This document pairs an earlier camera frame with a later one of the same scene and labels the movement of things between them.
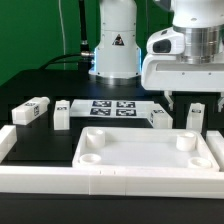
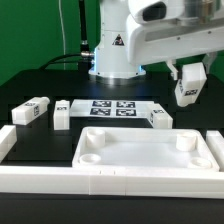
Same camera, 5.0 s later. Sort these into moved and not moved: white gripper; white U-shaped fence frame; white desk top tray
Moved: white gripper
Not moved: white U-shaped fence frame; white desk top tray
